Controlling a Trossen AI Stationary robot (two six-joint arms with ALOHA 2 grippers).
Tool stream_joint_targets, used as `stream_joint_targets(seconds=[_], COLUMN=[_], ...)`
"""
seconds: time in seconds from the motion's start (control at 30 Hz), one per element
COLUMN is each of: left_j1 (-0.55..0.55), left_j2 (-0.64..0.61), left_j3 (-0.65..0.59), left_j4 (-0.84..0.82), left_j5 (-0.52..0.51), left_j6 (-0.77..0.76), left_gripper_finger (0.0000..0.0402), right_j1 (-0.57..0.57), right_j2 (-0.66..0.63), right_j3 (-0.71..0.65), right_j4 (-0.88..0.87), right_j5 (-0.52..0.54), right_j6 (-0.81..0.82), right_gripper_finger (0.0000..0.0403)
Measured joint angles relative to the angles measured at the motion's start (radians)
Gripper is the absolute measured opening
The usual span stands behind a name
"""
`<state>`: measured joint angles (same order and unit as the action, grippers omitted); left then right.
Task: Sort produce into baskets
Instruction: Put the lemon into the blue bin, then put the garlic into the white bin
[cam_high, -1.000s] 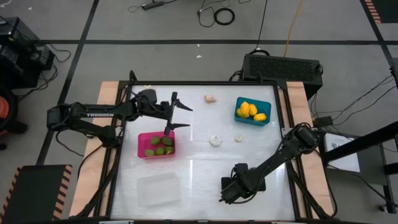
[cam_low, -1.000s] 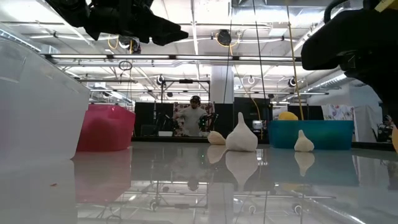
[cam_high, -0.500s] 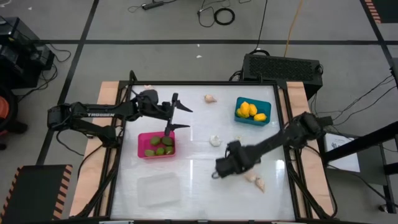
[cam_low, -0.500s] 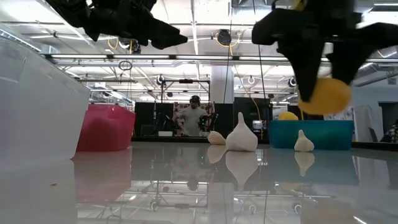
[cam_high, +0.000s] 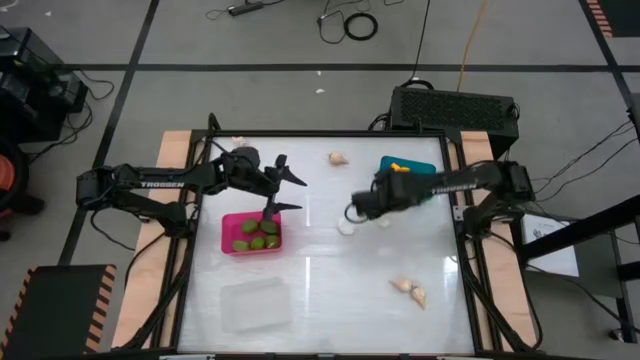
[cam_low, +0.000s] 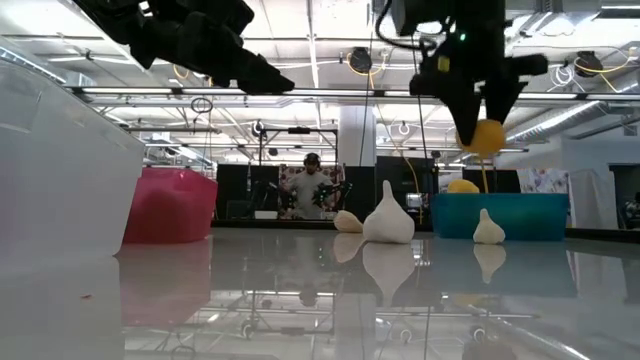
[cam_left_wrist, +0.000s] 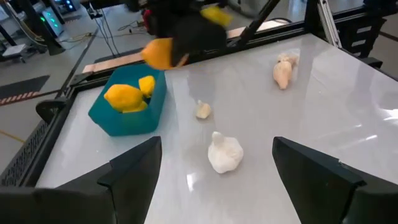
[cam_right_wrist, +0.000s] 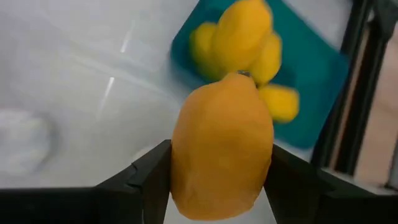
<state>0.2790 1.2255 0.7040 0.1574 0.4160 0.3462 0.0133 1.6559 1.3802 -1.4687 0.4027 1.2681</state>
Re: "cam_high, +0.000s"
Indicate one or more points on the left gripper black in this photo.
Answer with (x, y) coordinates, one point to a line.
(267, 182)

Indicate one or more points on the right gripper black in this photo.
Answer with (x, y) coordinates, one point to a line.
(395, 192)

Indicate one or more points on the yellow lemon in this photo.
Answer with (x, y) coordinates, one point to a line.
(398, 168)

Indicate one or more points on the green avocado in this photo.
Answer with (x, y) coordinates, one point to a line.
(270, 228)
(272, 241)
(257, 243)
(240, 245)
(249, 226)

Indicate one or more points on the white garlic bulb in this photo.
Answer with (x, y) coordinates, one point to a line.
(419, 296)
(338, 159)
(384, 221)
(345, 226)
(239, 141)
(403, 285)

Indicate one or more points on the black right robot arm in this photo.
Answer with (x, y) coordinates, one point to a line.
(470, 185)

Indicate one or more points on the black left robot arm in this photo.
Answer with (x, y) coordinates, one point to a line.
(150, 182)

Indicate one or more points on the teal plastic basket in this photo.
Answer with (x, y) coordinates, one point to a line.
(420, 166)

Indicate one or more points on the pink plastic basket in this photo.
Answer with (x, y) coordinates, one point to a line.
(227, 235)

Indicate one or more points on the wooden table board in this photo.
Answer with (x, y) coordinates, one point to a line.
(172, 150)
(475, 145)

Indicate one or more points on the black computer case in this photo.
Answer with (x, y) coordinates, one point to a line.
(452, 115)

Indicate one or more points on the clear plastic basket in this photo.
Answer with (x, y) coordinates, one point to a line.
(255, 305)

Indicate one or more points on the white paper sheet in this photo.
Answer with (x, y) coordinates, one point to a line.
(547, 260)

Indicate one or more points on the black metal stand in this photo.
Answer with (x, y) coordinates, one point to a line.
(575, 232)

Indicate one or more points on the black power strip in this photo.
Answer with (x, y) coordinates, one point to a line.
(245, 8)

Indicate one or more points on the black mat with striped edge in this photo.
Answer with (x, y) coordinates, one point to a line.
(622, 15)
(55, 315)

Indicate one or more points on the caster wheel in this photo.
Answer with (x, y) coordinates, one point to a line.
(615, 334)

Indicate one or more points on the black equipment rack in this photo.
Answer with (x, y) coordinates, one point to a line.
(30, 90)

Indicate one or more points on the orange and black reel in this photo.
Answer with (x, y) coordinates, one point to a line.
(5, 172)

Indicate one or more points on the black aluminium table frame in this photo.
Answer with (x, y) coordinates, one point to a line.
(325, 133)

